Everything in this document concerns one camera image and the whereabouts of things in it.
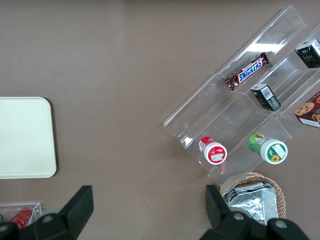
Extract red cola bottle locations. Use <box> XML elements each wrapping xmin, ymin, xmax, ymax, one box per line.
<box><xmin>8</xmin><ymin>208</ymin><xmax>35</xmax><ymax>230</ymax></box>

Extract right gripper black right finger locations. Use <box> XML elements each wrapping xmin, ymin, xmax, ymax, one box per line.
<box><xmin>202</xmin><ymin>184</ymin><xmax>311</xmax><ymax>240</ymax></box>

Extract chocolate chip cookie box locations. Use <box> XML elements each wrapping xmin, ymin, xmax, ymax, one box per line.
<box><xmin>294</xmin><ymin>91</ymin><xmax>320</xmax><ymax>129</ymax></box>

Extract small black barcode box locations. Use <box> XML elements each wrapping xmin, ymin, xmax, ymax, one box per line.
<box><xmin>250</xmin><ymin>83</ymin><xmax>282</xmax><ymax>112</ymax></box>

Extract clear acrylic bottle rack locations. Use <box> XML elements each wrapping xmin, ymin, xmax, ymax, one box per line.
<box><xmin>0</xmin><ymin>202</ymin><xmax>42</xmax><ymax>227</ymax></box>

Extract light wicker basket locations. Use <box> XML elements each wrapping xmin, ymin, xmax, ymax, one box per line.
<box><xmin>219</xmin><ymin>171</ymin><xmax>286</xmax><ymax>220</ymax></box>

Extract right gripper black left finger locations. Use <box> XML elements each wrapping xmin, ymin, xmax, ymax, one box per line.
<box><xmin>0</xmin><ymin>184</ymin><xmax>95</xmax><ymax>240</ymax></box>

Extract clear acrylic stepped shelf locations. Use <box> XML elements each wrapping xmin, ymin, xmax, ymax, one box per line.
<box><xmin>163</xmin><ymin>5</ymin><xmax>320</xmax><ymax>187</ymax></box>

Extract foil wrapped package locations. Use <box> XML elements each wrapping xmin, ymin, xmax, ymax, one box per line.
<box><xmin>223</xmin><ymin>181</ymin><xmax>280</xmax><ymax>227</ymax></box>

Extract Snickers chocolate bar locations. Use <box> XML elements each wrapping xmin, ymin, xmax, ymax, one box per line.
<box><xmin>224</xmin><ymin>51</ymin><xmax>270</xmax><ymax>91</ymax></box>

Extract green lidded snack cup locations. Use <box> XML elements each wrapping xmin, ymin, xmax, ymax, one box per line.
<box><xmin>247</xmin><ymin>132</ymin><xmax>289</xmax><ymax>165</ymax></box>

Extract red lidded snack cup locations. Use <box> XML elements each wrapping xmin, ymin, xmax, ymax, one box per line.
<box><xmin>198</xmin><ymin>136</ymin><xmax>228</xmax><ymax>166</ymax></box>

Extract cream rectangular plastic tray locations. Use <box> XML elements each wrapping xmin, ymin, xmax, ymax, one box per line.
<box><xmin>0</xmin><ymin>96</ymin><xmax>57</xmax><ymax>179</ymax></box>

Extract black box gold print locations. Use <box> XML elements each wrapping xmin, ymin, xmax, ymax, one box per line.
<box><xmin>294</xmin><ymin>38</ymin><xmax>320</xmax><ymax>69</ymax></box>

